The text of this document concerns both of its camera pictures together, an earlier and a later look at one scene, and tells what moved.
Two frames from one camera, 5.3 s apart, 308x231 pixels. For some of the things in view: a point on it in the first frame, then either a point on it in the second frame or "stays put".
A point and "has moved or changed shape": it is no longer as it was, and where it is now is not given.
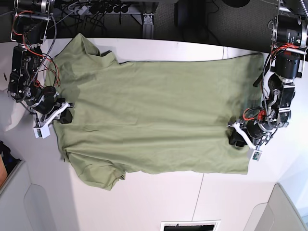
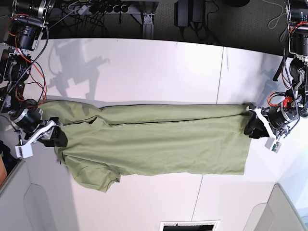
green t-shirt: [151, 117] has moved or changed shape
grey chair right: [278, 214] stays put
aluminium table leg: [148, 27] stays put
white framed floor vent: [199, 225] stays put
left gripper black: [49, 105] to [27, 117]
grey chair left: [24, 206] stays put
